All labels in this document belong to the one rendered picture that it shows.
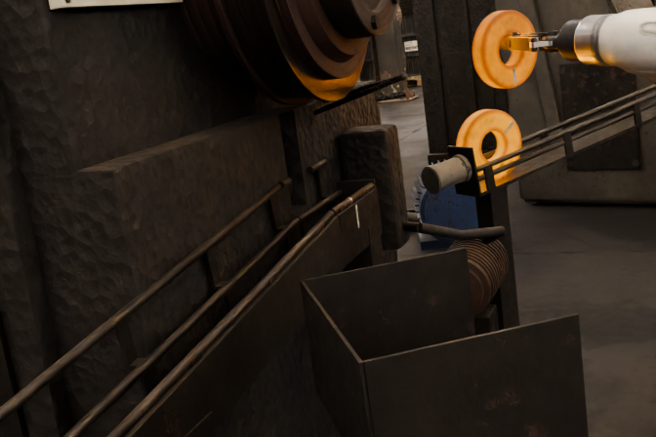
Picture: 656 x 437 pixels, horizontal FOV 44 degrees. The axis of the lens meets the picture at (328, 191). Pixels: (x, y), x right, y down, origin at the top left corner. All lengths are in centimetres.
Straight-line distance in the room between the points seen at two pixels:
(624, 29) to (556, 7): 252
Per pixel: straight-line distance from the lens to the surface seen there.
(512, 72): 171
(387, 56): 1027
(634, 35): 146
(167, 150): 108
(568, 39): 156
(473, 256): 163
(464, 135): 175
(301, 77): 122
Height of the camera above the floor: 100
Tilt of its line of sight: 11 degrees down
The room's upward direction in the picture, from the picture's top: 8 degrees counter-clockwise
